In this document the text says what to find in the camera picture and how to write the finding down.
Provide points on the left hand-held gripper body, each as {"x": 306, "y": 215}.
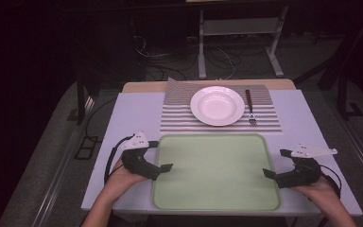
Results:
{"x": 138, "y": 162}

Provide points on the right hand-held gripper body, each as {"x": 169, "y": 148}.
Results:
{"x": 302, "y": 176}

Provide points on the person's left hand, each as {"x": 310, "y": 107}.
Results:
{"x": 121, "y": 178}

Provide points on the person's right hand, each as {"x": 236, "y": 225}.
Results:
{"x": 323, "y": 190}

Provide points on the striped placemat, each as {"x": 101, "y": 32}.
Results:
{"x": 176, "y": 112}

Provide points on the pale green tray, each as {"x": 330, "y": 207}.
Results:
{"x": 214, "y": 173}

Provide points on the white round plate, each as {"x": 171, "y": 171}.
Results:
{"x": 217, "y": 105}

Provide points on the black metal stand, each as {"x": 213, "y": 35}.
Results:
{"x": 343, "y": 101}

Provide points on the black floor bracket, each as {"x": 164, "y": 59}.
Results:
{"x": 86, "y": 148}

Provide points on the white metal table frame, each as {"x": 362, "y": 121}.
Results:
{"x": 239, "y": 26}

